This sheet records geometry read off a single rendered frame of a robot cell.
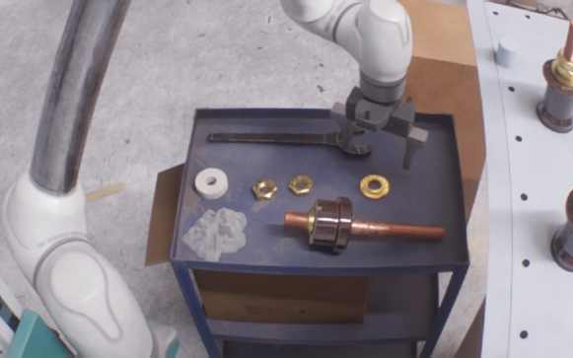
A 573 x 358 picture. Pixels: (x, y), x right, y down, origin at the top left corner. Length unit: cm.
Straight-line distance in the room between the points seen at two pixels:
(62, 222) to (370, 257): 70
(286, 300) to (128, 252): 106
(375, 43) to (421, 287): 84
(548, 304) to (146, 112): 244
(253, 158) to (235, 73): 155
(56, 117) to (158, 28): 259
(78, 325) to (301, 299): 82
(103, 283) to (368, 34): 62
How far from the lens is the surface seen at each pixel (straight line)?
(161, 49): 336
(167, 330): 115
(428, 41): 186
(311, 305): 166
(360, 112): 127
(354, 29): 120
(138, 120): 301
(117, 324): 96
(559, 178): 99
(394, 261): 143
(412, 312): 178
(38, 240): 104
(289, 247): 144
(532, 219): 92
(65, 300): 93
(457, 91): 188
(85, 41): 92
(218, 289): 162
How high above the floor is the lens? 207
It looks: 50 degrees down
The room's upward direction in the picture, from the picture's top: 1 degrees counter-clockwise
